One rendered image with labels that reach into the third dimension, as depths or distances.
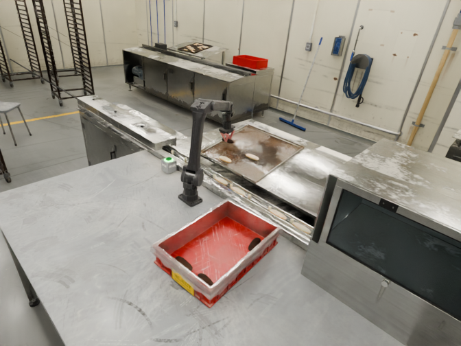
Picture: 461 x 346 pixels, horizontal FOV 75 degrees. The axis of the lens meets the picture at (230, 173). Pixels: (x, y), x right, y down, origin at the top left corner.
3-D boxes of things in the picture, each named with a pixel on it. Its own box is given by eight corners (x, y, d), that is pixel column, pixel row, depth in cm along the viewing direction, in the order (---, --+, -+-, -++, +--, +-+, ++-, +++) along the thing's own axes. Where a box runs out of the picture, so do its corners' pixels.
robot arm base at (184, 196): (177, 197, 165) (191, 207, 158) (177, 185, 161) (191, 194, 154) (189, 191, 171) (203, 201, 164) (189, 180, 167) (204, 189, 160)
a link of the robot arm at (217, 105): (193, 108, 154) (213, 112, 151) (194, 97, 152) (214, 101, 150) (219, 108, 194) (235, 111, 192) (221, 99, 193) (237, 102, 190)
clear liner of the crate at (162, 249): (149, 262, 122) (148, 244, 118) (226, 211, 156) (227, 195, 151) (210, 312, 105) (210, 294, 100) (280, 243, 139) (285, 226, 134)
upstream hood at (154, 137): (77, 105, 276) (76, 96, 271) (97, 102, 287) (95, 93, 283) (155, 153, 204) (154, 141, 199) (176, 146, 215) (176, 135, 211)
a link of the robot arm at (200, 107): (187, 98, 144) (206, 101, 142) (198, 97, 157) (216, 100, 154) (180, 184, 159) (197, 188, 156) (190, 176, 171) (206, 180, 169)
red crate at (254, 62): (232, 63, 515) (232, 55, 509) (244, 62, 540) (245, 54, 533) (255, 68, 488) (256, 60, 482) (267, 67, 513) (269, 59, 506)
